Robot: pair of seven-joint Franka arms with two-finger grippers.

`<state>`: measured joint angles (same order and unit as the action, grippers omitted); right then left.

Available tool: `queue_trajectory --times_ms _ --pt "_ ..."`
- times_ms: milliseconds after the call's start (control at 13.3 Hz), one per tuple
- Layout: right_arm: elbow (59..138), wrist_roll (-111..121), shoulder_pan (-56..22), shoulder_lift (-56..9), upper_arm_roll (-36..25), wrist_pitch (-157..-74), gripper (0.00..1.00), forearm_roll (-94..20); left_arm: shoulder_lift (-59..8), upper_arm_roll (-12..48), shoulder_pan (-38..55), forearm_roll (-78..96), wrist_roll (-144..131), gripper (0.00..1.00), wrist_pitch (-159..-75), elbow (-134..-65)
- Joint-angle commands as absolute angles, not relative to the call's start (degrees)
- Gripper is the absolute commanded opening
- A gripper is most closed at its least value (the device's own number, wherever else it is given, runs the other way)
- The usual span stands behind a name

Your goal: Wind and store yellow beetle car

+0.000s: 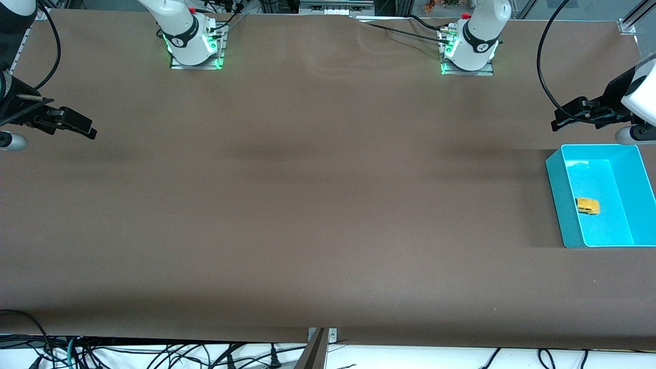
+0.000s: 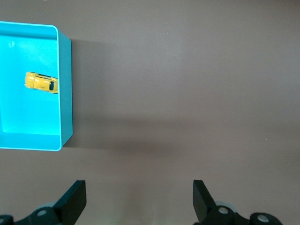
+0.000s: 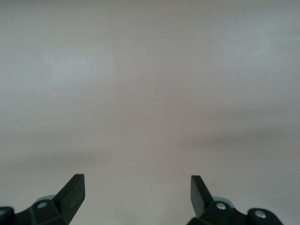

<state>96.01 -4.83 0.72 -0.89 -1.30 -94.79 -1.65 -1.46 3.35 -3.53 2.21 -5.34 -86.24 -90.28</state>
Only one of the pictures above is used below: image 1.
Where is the turquoise plastic bin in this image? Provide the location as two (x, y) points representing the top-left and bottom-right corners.
(544, 143), (656, 249)

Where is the aluminium table edge rail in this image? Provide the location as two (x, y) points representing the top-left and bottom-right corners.
(9, 10), (48, 72)

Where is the black looped floor cable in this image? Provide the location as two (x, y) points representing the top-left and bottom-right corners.
(0, 309), (54, 369)

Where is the short black base cable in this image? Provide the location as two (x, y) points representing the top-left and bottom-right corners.
(407, 14), (449, 32)

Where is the brown table mat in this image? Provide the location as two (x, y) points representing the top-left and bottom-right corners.
(0, 9), (656, 352)

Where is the small metal edge bracket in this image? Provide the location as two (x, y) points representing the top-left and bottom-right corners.
(307, 327), (338, 344)

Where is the yellow beetle toy car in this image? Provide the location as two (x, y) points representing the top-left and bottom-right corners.
(575, 197), (601, 216)

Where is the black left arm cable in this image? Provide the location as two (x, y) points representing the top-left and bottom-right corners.
(537, 0), (628, 126)

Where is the grey aluminium frame profile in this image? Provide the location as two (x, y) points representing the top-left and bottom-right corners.
(299, 0), (376, 16)

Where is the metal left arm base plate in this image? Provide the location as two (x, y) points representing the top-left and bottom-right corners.
(441, 30), (496, 77)

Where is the dark slanted support strut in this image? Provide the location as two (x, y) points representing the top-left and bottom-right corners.
(294, 328), (329, 369)

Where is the aluminium corner bracket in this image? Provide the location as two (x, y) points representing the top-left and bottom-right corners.
(617, 0), (651, 36)

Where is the long black base cable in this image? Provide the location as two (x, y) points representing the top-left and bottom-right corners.
(356, 19), (453, 44)

